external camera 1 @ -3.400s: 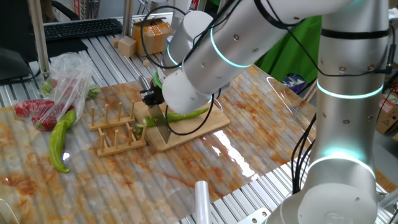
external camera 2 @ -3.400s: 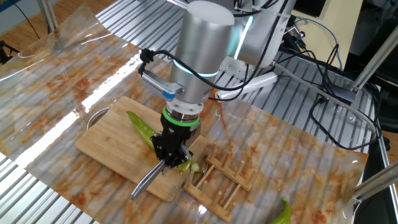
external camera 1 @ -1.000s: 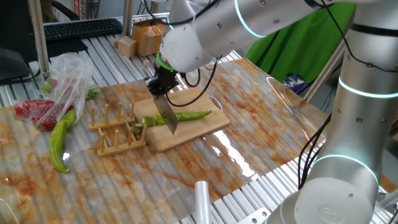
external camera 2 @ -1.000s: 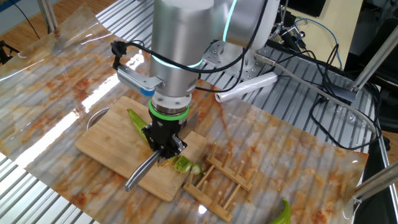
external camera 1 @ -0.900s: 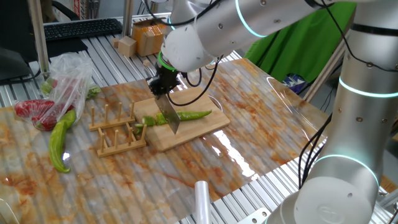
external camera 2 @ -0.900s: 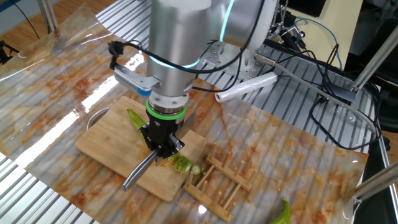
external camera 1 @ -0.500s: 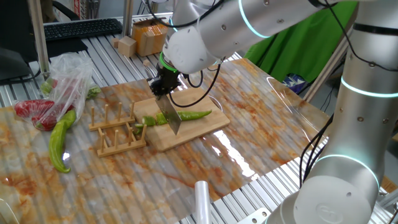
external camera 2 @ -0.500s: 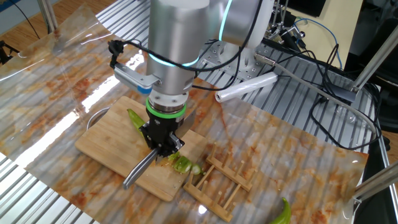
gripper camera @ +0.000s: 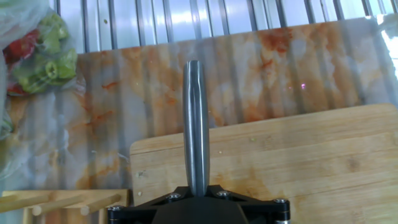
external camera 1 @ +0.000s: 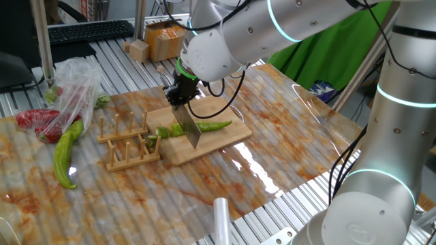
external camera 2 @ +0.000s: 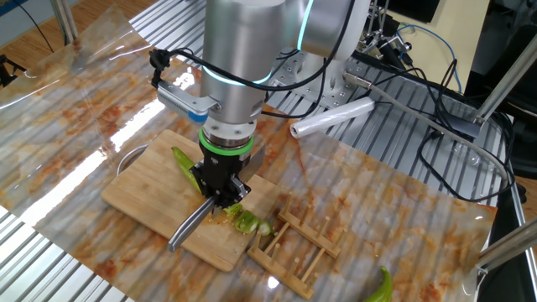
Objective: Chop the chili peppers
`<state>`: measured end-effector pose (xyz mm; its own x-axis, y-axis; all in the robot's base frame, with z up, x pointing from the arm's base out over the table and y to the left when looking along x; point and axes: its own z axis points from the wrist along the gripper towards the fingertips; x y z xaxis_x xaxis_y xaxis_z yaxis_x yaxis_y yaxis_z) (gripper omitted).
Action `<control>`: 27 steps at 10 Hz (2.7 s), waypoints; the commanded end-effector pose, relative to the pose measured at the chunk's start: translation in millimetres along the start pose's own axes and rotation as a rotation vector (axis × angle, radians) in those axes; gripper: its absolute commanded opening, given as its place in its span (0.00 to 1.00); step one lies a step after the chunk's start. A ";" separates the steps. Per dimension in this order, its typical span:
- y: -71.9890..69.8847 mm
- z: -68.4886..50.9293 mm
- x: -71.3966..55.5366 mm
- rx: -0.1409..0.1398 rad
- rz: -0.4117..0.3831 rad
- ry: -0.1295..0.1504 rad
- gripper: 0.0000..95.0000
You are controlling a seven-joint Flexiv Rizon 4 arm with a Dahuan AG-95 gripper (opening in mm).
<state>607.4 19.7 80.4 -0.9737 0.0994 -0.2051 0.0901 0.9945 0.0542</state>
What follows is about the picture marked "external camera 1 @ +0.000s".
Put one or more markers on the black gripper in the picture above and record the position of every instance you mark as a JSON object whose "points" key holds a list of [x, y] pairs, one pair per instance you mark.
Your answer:
{"points": [[185, 87]]}

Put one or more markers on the steel cleaver knife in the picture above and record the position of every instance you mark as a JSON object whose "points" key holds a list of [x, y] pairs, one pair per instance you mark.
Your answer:
{"points": [[189, 127]]}

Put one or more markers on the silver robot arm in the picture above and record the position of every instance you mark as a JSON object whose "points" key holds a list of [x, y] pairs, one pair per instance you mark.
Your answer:
{"points": [[402, 119]]}

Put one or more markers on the long green chili pepper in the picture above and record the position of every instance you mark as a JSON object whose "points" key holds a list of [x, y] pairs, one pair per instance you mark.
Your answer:
{"points": [[214, 125]]}

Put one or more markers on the plastic bag of peppers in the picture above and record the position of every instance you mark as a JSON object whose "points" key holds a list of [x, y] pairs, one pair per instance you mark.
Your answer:
{"points": [[102, 101]]}

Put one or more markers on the curved green chili pepper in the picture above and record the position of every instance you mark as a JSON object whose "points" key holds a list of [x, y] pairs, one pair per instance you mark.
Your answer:
{"points": [[61, 156]]}

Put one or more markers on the red chili pepper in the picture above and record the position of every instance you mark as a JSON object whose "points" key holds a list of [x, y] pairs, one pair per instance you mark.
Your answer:
{"points": [[51, 134], [34, 117]]}

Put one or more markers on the cut green pepper chunk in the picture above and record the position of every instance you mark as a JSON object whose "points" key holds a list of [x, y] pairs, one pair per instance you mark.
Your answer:
{"points": [[163, 132], [177, 130]]}

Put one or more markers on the tiny wooden block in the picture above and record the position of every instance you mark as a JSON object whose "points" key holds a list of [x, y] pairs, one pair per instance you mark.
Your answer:
{"points": [[160, 69]]}

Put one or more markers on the cut green pepper stem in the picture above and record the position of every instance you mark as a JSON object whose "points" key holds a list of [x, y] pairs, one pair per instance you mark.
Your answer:
{"points": [[151, 140]]}

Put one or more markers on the wooden cutting board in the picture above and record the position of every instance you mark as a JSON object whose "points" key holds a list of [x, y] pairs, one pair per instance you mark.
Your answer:
{"points": [[218, 139]]}

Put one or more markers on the cardboard box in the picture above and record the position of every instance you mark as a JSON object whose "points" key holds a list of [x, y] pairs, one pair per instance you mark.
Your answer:
{"points": [[165, 41]]}

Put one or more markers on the large wooden block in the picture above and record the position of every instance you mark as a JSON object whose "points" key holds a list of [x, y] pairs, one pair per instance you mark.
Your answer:
{"points": [[139, 51]]}

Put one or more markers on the wooden peg rack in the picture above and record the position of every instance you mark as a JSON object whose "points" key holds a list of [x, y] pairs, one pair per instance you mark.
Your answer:
{"points": [[119, 136]]}

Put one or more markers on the small wooden block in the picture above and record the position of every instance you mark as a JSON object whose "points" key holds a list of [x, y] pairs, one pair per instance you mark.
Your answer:
{"points": [[126, 46]]}

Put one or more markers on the clear plastic bag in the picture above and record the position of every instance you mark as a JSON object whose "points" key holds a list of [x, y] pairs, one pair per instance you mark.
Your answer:
{"points": [[75, 78]]}

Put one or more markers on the marble pattern plastic mat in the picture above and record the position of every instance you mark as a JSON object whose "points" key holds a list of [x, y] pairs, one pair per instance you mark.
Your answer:
{"points": [[136, 197]]}

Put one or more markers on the black keyboard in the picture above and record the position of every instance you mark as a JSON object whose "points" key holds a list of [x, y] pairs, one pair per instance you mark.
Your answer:
{"points": [[88, 31]]}

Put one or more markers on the chopped green pepper pieces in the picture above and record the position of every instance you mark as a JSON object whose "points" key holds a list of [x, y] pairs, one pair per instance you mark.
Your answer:
{"points": [[50, 95]]}

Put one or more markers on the white plastic film roll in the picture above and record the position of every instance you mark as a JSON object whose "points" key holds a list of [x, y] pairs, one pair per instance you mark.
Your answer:
{"points": [[222, 224]]}

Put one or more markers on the blue patterned cloth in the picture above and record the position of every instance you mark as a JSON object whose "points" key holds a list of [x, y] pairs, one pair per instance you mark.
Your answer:
{"points": [[320, 90]]}

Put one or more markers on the green cloth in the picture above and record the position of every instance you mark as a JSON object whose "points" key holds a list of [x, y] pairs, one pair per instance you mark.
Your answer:
{"points": [[334, 51]]}

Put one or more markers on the black computer monitor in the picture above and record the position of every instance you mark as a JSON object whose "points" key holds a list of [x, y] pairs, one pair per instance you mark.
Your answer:
{"points": [[13, 34]]}

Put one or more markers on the aluminium frame post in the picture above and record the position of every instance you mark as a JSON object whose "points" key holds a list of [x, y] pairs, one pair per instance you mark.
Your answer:
{"points": [[42, 41], [361, 75], [139, 17]]}

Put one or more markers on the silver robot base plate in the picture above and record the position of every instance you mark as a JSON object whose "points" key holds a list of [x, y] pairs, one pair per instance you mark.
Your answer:
{"points": [[279, 238]]}

